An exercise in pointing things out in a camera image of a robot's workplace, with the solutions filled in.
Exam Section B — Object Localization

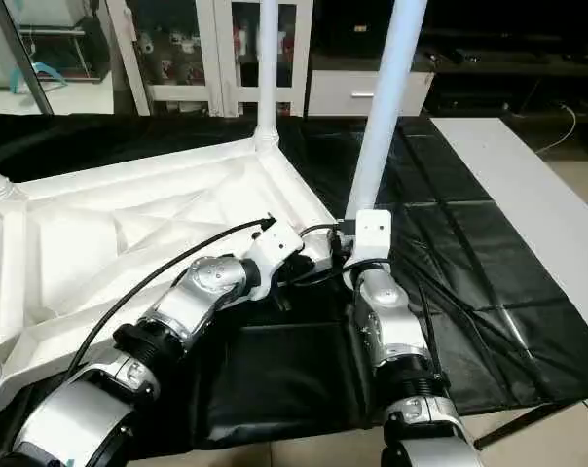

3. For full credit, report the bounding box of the white plastic table top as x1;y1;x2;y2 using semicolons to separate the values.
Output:
0;136;342;417

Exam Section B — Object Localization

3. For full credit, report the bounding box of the black plastic mat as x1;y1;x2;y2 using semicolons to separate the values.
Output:
0;112;588;450

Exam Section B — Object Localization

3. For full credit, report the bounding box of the white drawer unit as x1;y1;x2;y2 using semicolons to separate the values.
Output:
309;70;436;118

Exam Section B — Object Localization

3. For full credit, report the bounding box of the white side board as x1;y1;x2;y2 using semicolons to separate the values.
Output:
432;117;588;346

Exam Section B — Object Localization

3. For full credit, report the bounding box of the white glass door cabinet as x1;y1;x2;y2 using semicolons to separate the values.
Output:
104;0;314;118

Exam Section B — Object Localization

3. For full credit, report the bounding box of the black metal table leg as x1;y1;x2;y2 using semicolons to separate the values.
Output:
474;399;579;450

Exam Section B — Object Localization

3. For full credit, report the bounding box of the grey metal storage rack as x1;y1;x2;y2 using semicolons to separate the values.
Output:
17;19;110;84

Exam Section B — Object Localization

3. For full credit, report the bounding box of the teal small stool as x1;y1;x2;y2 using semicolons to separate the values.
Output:
12;60;69;93

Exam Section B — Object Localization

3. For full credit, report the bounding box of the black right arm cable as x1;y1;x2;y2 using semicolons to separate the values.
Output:
279;222;392;288

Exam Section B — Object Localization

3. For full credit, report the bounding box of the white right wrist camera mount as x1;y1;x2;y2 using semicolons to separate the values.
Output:
350;209;394;273

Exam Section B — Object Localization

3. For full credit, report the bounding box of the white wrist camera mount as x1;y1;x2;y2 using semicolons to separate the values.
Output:
350;209;394;273
243;222;307;283

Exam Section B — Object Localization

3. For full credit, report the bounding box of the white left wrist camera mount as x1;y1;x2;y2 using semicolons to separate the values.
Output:
243;222;307;283

